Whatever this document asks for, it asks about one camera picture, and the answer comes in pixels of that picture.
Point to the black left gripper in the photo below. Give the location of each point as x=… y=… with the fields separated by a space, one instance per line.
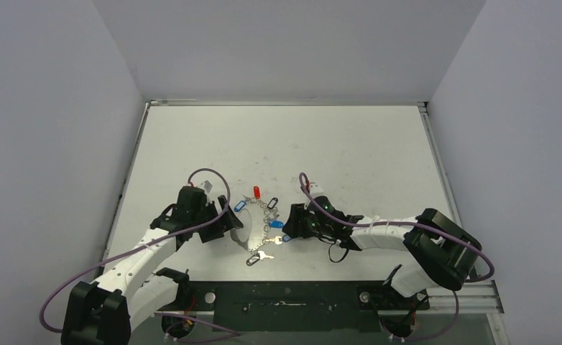
x=221 y=226

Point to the red key tag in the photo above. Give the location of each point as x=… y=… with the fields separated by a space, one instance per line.
x=256 y=192

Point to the silver metal key plate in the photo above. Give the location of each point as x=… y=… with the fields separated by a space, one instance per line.
x=256 y=217

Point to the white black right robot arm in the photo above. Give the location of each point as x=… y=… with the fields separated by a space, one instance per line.
x=443 y=253

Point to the small silver key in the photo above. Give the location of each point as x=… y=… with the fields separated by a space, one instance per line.
x=262 y=255

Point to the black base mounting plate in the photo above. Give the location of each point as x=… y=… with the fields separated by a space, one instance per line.
x=299 y=305

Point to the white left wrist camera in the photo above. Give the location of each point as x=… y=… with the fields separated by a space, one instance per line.
x=206 y=186

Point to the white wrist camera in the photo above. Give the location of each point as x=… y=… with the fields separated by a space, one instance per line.
x=315 y=190
x=206 y=186

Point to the blue white key tag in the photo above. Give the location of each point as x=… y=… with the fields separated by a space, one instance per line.
x=239 y=206

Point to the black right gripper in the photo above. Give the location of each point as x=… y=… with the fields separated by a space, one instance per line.
x=297 y=221

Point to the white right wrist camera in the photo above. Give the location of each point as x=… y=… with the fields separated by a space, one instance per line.
x=315 y=190

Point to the black key tag white label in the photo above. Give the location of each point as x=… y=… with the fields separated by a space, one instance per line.
x=272 y=203

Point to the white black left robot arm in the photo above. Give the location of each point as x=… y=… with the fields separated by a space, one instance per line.
x=107 y=310

